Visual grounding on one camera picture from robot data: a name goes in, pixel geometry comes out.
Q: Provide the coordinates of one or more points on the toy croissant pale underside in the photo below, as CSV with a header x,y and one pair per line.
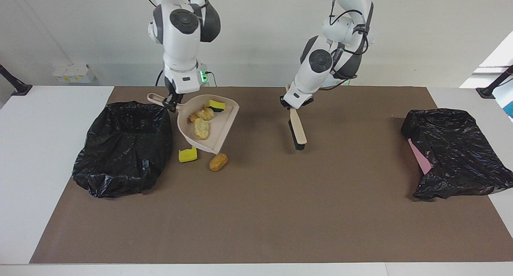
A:
x,y
204,114

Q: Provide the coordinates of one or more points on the striped toy croissant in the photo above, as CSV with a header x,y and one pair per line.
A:
x,y
201,129

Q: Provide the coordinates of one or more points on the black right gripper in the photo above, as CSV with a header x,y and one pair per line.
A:
x,y
176,98

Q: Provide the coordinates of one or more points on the yellow sponge piece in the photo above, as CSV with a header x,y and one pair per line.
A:
x,y
215,106
187,155

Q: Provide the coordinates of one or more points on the pink plastic bin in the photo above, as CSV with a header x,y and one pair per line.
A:
x,y
421,159

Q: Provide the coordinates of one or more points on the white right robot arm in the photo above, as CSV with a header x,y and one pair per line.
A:
x,y
180,47

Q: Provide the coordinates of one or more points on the beige plastic dustpan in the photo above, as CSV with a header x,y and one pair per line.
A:
x,y
220,125

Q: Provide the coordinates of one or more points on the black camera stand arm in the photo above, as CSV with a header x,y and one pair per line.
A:
x,y
20,89
487,92

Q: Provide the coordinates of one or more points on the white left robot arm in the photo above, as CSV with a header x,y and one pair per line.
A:
x,y
320,61

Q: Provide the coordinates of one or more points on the brown toy nugget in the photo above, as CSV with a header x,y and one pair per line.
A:
x,y
218,162

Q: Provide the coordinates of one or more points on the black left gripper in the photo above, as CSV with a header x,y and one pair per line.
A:
x,y
283,101

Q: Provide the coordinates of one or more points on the white wall socket box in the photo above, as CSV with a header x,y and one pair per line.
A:
x,y
74,73

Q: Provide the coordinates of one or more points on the brown table mat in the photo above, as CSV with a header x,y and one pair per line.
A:
x,y
256,228

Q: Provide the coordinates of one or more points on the beige hand brush black bristles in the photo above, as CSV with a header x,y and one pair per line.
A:
x,y
298,131

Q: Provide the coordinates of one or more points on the black trash bag liner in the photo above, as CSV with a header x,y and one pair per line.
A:
x,y
461,155
120,147

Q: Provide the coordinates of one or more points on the blue object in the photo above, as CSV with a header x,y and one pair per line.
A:
x,y
509,107

